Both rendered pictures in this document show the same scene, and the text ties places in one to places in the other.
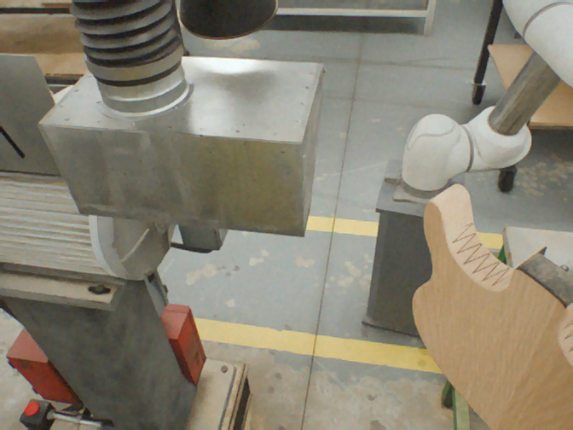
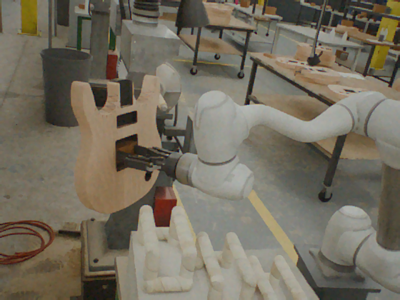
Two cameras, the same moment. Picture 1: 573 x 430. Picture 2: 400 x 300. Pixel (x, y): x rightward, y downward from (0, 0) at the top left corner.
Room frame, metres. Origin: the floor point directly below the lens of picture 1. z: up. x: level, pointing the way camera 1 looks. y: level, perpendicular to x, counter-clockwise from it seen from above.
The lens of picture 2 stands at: (-0.14, -1.43, 1.79)
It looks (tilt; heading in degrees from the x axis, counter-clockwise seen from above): 23 degrees down; 58
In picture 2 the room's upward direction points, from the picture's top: 10 degrees clockwise
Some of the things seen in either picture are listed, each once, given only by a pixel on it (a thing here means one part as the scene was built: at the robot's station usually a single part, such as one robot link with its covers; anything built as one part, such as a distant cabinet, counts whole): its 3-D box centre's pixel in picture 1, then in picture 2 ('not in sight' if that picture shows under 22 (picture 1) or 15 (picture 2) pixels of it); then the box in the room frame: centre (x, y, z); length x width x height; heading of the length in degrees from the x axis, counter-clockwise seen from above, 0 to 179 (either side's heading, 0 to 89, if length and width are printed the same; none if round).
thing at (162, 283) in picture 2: not in sight; (168, 283); (0.25, -0.77, 1.12); 0.11 x 0.03 x 0.03; 165
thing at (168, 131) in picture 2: not in sight; (182, 131); (0.82, 0.29, 1.02); 0.19 x 0.04 x 0.04; 167
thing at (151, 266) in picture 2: not in sight; (151, 271); (0.21, -0.75, 1.15); 0.03 x 0.03 x 0.09
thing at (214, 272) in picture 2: not in sight; (209, 257); (0.39, -0.71, 1.12); 0.20 x 0.03 x 0.03; 74
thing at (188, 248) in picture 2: not in sight; (183, 231); (0.31, -0.69, 1.20); 0.20 x 0.03 x 0.03; 74
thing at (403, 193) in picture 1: (417, 181); (335, 256); (1.23, -0.45, 0.73); 0.22 x 0.18 x 0.06; 70
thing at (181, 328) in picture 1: (155, 337); (160, 206); (0.83, 0.44, 0.49); 0.25 x 0.12 x 0.37; 77
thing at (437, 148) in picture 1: (433, 148); (348, 233); (1.22, -0.48, 0.87); 0.18 x 0.16 x 0.22; 96
